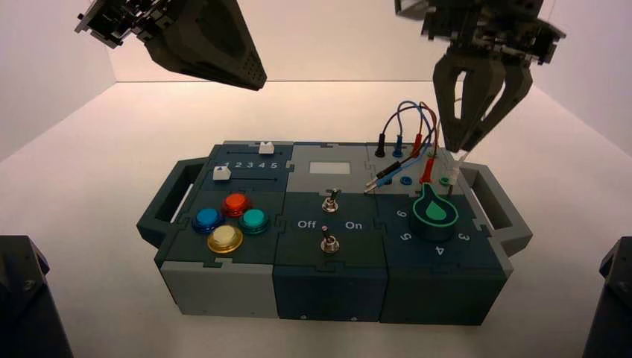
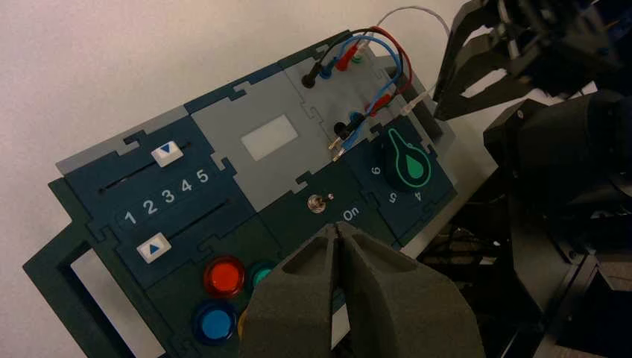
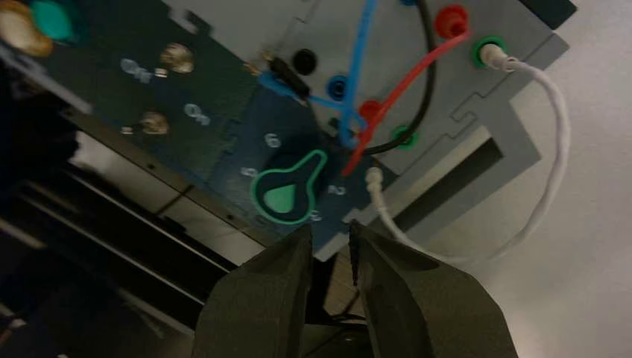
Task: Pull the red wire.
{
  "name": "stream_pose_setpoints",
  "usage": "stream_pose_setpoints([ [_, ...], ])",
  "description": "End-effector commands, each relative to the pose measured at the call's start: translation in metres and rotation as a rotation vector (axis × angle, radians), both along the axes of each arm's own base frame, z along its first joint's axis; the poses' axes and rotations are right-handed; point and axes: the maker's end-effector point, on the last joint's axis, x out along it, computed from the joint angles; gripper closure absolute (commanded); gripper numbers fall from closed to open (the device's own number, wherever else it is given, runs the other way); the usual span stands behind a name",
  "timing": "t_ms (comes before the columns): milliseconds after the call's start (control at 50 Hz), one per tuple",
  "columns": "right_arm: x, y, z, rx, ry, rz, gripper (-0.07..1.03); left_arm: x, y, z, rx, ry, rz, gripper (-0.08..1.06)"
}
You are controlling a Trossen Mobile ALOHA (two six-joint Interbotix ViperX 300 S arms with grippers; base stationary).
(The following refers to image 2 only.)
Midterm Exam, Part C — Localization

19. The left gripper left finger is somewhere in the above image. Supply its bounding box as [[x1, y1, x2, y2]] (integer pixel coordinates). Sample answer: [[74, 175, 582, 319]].
[[238, 223, 341, 358]]

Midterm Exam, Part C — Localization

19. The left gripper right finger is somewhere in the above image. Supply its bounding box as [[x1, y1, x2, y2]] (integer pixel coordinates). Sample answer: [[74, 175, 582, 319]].
[[337, 223, 487, 358]]

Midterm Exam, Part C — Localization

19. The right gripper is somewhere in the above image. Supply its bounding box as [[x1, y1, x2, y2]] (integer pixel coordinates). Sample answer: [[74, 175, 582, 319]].
[[433, 0, 625, 122]]

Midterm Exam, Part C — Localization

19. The green push button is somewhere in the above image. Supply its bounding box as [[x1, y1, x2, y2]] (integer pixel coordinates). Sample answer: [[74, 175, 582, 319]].
[[247, 260, 279, 292]]

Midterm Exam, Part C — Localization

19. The red push button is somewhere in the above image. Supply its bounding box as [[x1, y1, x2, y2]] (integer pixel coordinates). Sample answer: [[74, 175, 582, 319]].
[[203, 255, 247, 299]]

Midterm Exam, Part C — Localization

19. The blue push button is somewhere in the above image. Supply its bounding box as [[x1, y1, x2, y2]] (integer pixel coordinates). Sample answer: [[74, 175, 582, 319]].
[[193, 300, 241, 345]]

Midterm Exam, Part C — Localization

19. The dark teal grey task box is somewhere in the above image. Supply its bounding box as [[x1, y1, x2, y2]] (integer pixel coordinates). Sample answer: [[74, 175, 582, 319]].
[[22, 29, 499, 358]]

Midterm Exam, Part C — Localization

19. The dark rotary knob green drop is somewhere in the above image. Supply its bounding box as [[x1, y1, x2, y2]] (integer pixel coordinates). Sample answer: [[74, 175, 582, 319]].
[[377, 127, 433, 192]]

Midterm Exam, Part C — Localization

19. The white slider knob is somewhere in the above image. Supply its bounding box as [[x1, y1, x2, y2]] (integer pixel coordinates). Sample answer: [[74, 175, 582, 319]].
[[136, 232, 173, 264], [150, 140, 185, 169]]

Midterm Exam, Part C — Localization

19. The white display window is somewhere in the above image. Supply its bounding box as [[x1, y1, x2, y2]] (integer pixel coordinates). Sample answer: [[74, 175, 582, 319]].
[[240, 114, 300, 163]]

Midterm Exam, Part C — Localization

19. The white banana plug wire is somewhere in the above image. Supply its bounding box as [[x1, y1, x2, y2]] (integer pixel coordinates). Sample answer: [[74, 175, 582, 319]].
[[356, 5, 451, 116]]

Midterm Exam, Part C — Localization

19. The metal toggle switch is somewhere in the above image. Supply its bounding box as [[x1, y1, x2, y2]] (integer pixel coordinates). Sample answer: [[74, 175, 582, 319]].
[[306, 192, 337, 216]]

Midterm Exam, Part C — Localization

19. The red banana plug wire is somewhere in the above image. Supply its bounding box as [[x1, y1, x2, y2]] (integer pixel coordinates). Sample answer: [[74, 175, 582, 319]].
[[335, 27, 413, 117]]

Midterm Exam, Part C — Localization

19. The blue banana plug wire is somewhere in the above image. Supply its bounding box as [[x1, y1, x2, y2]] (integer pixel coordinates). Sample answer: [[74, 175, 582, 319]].
[[318, 34, 405, 163]]

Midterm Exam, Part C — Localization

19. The black banana plug wire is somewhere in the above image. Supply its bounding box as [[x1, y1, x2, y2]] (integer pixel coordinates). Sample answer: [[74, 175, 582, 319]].
[[301, 27, 413, 151]]

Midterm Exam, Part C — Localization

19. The dark green box handle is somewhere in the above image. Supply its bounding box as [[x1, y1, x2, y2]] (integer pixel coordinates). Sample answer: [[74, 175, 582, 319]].
[[22, 178, 169, 358]]

